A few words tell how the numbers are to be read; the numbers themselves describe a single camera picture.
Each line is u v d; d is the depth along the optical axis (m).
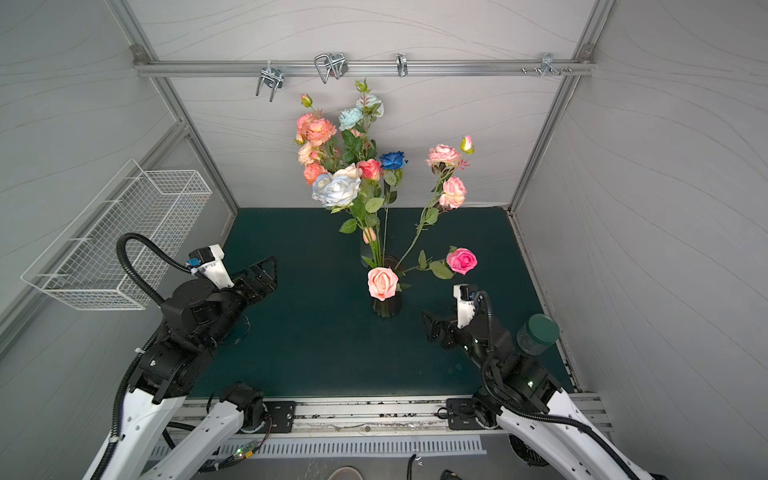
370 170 0.72
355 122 0.76
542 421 0.47
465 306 0.62
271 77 0.80
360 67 0.82
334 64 0.76
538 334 0.77
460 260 0.56
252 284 0.56
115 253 0.41
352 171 0.67
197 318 0.46
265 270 0.57
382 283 0.51
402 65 0.79
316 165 0.76
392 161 0.73
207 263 0.53
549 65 0.76
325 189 0.73
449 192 0.64
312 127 0.73
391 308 0.88
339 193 0.59
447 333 0.61
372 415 0.75
